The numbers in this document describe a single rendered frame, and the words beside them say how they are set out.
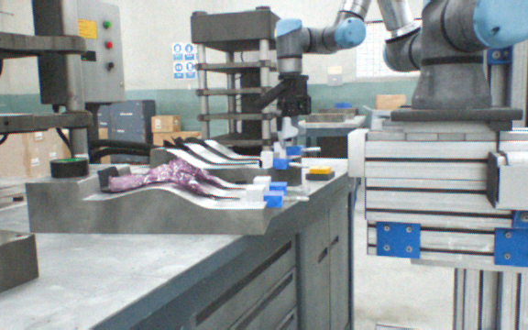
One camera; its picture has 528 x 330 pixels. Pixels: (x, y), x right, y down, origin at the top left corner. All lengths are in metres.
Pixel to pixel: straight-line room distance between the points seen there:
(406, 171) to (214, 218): 0.39
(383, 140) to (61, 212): 0.68
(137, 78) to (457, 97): 8.05
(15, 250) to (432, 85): 0.77
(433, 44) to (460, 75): 0.08
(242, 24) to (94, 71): 3.46
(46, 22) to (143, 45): 6.84
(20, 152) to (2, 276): 4.25
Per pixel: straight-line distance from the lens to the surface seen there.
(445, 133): 0.97
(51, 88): 1.94
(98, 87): 1.97
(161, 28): 8.62
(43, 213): 1.08
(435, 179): 0.97
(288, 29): 1.34
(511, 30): 0.85
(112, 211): 1.01
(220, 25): 5.36
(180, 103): 8.41
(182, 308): 0.88
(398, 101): 7.07
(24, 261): 0.81
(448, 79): 0.96
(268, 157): 1.25
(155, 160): 1.39
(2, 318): 0.71
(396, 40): 1.56
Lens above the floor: 1.07
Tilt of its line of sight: 8 degrees down
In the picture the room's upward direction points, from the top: 2 degrees counter-clockwise
